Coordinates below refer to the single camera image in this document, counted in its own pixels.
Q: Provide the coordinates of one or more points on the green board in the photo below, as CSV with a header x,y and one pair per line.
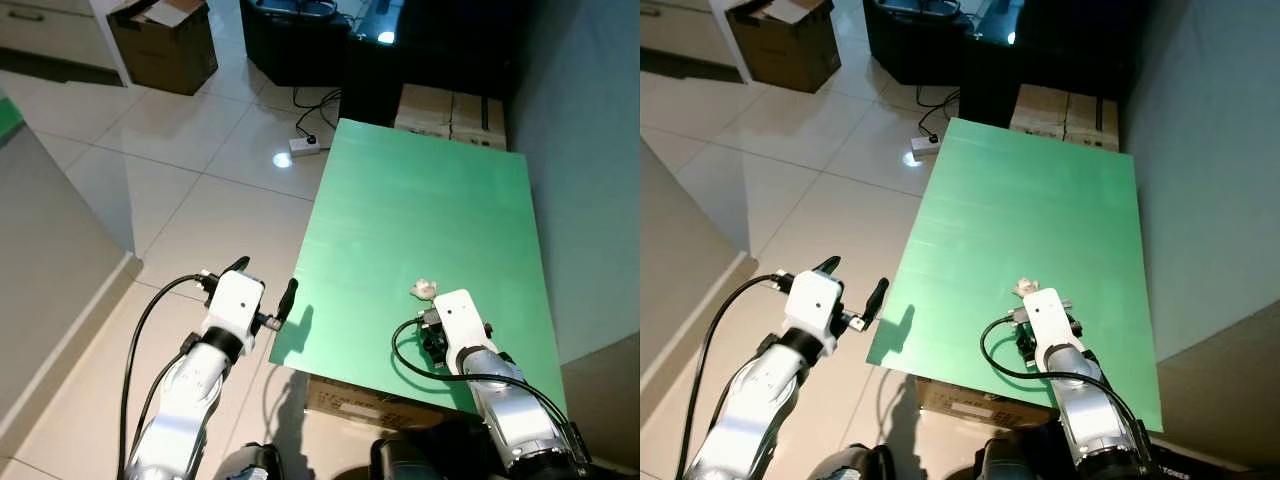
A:
x,y
8,118

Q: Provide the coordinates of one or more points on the pale cardboard box black stripe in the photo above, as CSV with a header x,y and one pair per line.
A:
x,y
1092,122
478,122

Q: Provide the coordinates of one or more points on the black robot leg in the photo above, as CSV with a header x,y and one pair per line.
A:
x,y
250,465
855,465
1015,460
405,462

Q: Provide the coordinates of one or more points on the black robot right leg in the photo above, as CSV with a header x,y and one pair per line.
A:
x,y
1015,460
405,462

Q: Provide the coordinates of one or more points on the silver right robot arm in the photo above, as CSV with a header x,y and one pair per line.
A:
x,y
515,415
1095,415

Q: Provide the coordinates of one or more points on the black robot left leg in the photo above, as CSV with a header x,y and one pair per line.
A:
x,y
855,465
250,465

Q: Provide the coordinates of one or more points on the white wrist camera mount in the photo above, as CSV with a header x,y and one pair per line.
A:
x,y
460,320
815,300
1048,318
233,300

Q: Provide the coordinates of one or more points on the open brown cardboard box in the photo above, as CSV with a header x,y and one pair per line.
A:
x,y
165,55
790,55

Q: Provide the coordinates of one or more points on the white drawer cabinet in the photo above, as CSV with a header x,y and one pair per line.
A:
x,y
50,35
680,35

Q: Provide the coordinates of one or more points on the black cabinet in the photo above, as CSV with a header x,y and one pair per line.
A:
x,y
1040,55
420,50

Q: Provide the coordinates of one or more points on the white power strip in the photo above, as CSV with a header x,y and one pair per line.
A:
x,y
924,146
304,146

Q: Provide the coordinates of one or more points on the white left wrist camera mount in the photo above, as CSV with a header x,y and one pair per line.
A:
x,y
233,300
815,300

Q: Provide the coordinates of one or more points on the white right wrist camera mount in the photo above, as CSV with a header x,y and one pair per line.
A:
x,y
1048,318
460,320

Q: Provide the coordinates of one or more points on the black box white print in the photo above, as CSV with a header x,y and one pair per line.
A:
x,y
1190,465

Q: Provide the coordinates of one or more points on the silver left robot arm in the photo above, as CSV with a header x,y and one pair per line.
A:
x,y
745,410
185,400

